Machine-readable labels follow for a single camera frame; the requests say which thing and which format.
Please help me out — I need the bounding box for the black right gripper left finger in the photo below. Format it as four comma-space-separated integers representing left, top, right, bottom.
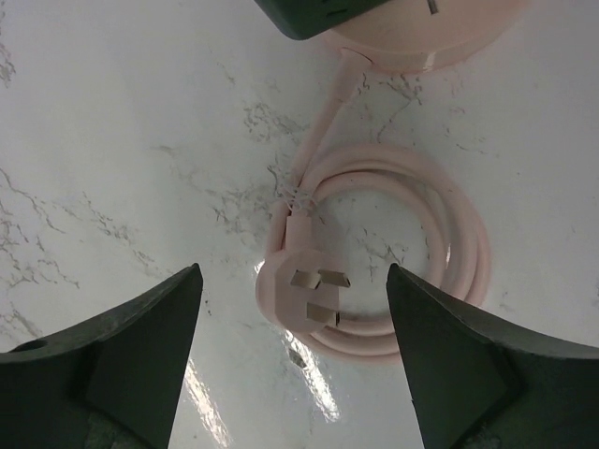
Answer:
1, 264, 203, 448

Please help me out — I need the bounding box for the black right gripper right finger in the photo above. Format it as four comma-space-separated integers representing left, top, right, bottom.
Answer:
387, 265, 598, 448

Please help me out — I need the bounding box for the pink coiled socket cord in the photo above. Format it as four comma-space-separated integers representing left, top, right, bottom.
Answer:
255, 48, 493, 362

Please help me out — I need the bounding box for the pink round power socket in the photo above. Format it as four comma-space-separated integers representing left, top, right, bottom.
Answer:
324, 0, 528, 74

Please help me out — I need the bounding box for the dark green cube plug adapter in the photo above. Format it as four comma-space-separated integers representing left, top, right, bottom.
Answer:
256, 0, 350, 40

